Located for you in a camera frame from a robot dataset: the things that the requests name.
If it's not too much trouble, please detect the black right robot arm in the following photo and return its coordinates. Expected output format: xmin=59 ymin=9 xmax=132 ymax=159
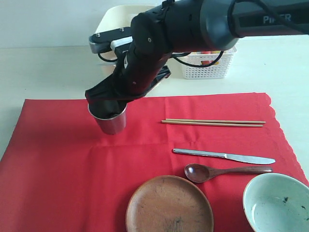
xmin=85 ymin=0 xmax=309 ymax=119

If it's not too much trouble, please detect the red sausage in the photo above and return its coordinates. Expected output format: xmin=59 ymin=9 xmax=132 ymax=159
xmin=200 ymin=51 xmax=213 ymax=65

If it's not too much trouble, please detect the yellow lemon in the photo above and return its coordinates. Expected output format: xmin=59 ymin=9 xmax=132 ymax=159
xmin=211 ymin=51 xmax=225 ymax=65

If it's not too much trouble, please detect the pale green ceramic bowl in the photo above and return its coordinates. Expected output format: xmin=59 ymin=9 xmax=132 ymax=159
xmin=242 ymin=173 xmax=309 ymax=232

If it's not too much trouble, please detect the silver table knife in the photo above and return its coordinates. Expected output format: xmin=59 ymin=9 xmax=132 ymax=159
xmin=172 ymin=148 xmax=276 ymax=165

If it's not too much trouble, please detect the stainless steel cup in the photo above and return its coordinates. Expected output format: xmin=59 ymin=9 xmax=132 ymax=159
xmin=88 ymin=102 xmax=127 ymax=135

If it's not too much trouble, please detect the red table cloth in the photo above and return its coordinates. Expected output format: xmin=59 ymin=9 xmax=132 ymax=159
xmin=0 ymin=93 xmax=308 ymax=232

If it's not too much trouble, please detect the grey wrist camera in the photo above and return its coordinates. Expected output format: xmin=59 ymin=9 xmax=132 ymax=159
xmin=89 ymin=27 xmax=133 ymax=54

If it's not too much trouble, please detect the dark wooden spoon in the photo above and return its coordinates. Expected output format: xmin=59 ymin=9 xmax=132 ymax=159
xmin=184 ymin=163 xmax=273 ymax=183

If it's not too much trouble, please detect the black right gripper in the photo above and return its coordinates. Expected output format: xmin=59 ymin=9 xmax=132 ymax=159
xmin=85 ymin=48 xmax=171 ymax=118

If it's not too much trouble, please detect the cream plastic bin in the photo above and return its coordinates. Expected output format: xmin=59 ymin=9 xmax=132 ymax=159
xmin=96 ymin=5 xmax=155 ymax=76

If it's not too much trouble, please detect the brown wooden plate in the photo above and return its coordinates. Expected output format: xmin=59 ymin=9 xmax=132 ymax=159
xmin=126 ymin=175 xmax=214 ymax=232

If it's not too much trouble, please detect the white perforated plastic basket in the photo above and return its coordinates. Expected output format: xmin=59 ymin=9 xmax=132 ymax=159
xmin=179 ymin=46 xmax=237 ymax=80

